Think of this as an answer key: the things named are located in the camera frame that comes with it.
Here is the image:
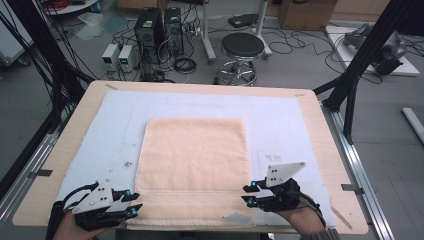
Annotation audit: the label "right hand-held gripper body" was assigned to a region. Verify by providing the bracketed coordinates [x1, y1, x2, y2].
[255, 161, 307, 213]

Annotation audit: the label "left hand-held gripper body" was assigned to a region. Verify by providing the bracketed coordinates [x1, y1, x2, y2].
[71, 179, 134, 233]

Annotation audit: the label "cream terry towel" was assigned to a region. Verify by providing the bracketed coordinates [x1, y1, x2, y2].
[128, 117, 257, 232]

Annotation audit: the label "person's right hand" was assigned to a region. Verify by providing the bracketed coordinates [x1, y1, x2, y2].
[279, 195, 327, 235]

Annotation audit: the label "person's left hand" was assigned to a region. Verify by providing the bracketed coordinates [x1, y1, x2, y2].
[52, 211, 112, 240]

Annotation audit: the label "clear plastic piece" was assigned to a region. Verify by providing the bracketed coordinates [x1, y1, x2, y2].
[222, 210, 255, 227]

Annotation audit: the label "white grid mat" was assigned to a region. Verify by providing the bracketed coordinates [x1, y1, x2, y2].
[54, 89, 338, 231]

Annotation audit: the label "white power supply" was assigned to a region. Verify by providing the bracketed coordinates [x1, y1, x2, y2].
[117, 44, 136, 73]
[101, 43, 121, 72]

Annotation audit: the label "black round stool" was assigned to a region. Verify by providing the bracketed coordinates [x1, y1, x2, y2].
[215, 31, 267, 87]

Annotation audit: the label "white tube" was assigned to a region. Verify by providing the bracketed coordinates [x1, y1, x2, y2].
[401, 107, 424, 146]

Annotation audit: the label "white floor platform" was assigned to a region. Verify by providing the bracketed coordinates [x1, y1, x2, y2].
[324, 24, 421, 77]

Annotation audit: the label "white stand leg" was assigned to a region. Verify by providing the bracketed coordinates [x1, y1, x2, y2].
[251, 0, 273, 60]
[199, 0, 218, 65]

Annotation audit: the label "large black computer tower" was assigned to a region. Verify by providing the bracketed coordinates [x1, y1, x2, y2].
[133, 7, 166, 66]

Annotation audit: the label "flat black device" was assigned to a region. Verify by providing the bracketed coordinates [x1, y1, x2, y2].
[227, 13, 260, 29]

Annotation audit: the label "narrow black computer tower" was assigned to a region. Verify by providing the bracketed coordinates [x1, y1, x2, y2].
[163, 7, 185, 57]

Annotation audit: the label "clear plastic bags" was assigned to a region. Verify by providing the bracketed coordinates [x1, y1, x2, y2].
[75, 11, 130, 42]

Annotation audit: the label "grey robot device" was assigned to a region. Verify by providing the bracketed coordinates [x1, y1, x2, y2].
[342, 22, 408, 76]

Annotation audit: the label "cardboard box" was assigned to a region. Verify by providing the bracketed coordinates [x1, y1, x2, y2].
[277, 0, 338, 31]

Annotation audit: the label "white round table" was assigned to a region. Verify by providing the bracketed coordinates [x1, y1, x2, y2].
[42, 0, 101, 16]

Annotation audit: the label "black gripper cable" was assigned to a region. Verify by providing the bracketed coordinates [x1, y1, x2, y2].
[46, 181, 100, 240]
[299, 193, 327, 230]

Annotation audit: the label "aluminium table rail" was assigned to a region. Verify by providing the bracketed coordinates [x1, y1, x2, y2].
[320, 100, 397, 240]
[0, 132, 60, 232]

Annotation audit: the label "coiled black cable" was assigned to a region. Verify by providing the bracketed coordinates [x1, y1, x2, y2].
[172, 56, 198, 75]

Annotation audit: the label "black floor cable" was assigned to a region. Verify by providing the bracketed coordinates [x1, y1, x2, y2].
[265, 27, 335, 57]

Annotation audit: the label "black metal frame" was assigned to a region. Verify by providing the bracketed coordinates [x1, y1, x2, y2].
[312, 0, 424, 145]
[0, 0, 97, 201]

